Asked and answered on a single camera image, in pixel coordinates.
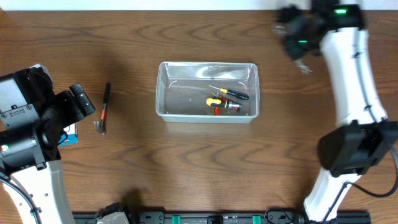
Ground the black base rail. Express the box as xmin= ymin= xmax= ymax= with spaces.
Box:
xmin=72 ymin=202 xmax=373 ymax=224

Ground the slim yellow black screwdriver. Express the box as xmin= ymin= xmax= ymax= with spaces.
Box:
xmin=208 ymin=85 xmax=249 ymax=101

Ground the clear plastic container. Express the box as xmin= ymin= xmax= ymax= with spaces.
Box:
xmin=155 ymin=62 xmax=260 ymax=123

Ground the small claw hammer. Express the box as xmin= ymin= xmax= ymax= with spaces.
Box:
xmin=94 ymin=83 xmax=111 ymax=135

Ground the small silver wrench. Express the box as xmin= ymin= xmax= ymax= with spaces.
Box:
xmin=294 ymin=58 xmax=313 ymax=75

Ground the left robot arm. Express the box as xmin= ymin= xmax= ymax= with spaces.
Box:
xmin=1 ymin=64 xmax=95 ymax=223

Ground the stubby yellow black screwdriver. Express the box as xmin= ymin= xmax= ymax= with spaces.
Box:
xmin=206 ymin=98 xmax=241 ymax=108

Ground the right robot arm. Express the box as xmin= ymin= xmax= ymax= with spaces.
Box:
xmin=275 ymin=1 xmax=397 ymax=223

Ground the blue white screwdriver box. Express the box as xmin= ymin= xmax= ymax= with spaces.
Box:
xmin=58 ymin=123 xmax=78 ymax=146

